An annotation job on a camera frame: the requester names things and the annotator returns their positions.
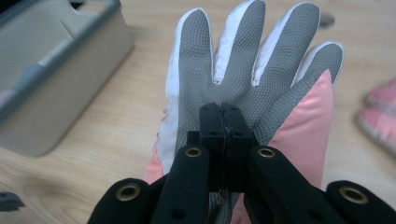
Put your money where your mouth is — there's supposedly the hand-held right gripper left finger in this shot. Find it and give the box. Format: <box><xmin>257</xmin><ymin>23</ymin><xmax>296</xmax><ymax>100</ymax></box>
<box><xmin>150</xmin><ymin>102</ymin><xmax>226</xmax><ymax>224</ymax></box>

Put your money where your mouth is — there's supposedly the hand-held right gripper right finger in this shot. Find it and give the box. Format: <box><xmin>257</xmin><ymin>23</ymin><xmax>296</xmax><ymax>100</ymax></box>
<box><xmin>223</xmin><ymin>103</ymin><xmax>341</xmax><ymax>224</ymax></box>

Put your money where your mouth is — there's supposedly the pink ski glove grey palm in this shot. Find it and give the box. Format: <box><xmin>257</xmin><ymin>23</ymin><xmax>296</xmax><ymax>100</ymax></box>
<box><xmin>143</xmin><ymin>0</ymin><xmax>346</xmax><ymax>224</ymax></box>

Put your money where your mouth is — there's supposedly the clear plastic bin grey rim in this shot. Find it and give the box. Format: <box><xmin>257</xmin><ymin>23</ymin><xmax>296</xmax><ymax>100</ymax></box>
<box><xmin>0</xmin><ymin>0</ymin><xmax>135</xmax><ymax>158</ymax></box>

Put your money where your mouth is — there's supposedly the pink ski glove cartoon print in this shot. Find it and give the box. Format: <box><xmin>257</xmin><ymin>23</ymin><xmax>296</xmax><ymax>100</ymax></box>
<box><xmin>356</xmin><ymin>77</ymin><xmax>396</xmax><ymax>156</ymax></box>

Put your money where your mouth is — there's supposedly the grey knit glove pink cuff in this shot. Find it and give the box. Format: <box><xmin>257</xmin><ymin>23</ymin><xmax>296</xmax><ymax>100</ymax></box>
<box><xmin>0</xmin><ymin>190</ymin><xmax>26</xmax><ymax>213</ymax></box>

